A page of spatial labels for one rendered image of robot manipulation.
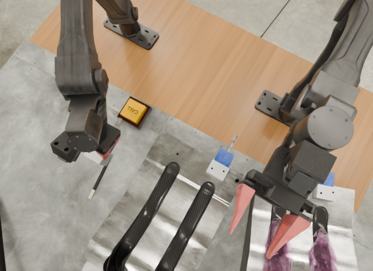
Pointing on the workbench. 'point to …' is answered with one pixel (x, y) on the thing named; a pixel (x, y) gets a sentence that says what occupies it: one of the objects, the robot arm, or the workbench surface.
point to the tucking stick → (97, 181)
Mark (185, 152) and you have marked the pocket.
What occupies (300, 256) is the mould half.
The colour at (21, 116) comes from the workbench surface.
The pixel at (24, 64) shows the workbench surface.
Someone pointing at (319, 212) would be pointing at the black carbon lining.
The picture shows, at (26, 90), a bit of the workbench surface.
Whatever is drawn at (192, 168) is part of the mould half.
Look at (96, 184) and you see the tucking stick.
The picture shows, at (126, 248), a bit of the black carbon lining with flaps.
